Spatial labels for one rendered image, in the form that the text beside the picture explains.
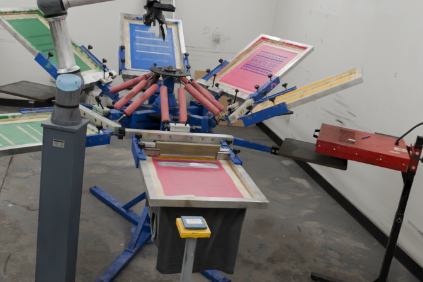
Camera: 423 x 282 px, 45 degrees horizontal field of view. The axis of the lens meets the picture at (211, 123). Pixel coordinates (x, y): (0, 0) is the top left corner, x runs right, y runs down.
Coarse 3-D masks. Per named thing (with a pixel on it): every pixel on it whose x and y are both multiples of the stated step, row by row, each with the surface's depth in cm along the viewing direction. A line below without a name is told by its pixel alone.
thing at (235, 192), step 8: (192, 160) 298; (192, 168) 285; (200, 168) 287; (208, 168) 289; (224, 176) 280; (232, 184) 271; (208, 192) 257; (216, 192) 258; (224, 192) 260; (232, 192) 261
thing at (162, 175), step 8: (152, 160) 289; (160, 160) 290; (168, 160) 292; (176, 160) 294; (184, 160) 296; (160, 168) 278; (168, 168) 280; (176, 168) 282; (184, 168) 284; (160, 176) 267; (168, 184) 259; (168, 192) 250; (176, 192) 251; (184, 192) 253; (192, 192) 254; (200, 192) 256
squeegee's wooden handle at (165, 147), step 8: (160, 144) 288; (168, 144) 289; (176, 144) 290; (184, 144) 291; (192, 144) 293; (200, 144) 295; (208, 144) 297; (160, 152) 289; (168, 152) 290; (176, 152) 292; (184, 152) 293; (192, 152) 294; (200, 152) 295; (208, 152) 296; (216, 152) 298
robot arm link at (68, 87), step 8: (64, 80) 244; (72, 80) 246; (80, 80) 249; (56, 88) 247; (64, 88) 244; (72, 88) 245; (80, 88) 250; (56, 96) 248; (64, 96) 245; (72, 96) 247; (64, 104) 246; (72, 104) 248
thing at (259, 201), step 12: (144, 168) 266; (240, 168) 286; (144, 180) 253; (240, 180) 278; (252, 192) 260; (156, 204) 234; (168, 204) 235; (180, 204) 236; (192, 204) 238; (204, 204) 239; (216, 204) 241; (228, 204) 243; (240, 204) 244; (252, 204) 246; (264, 204) 247
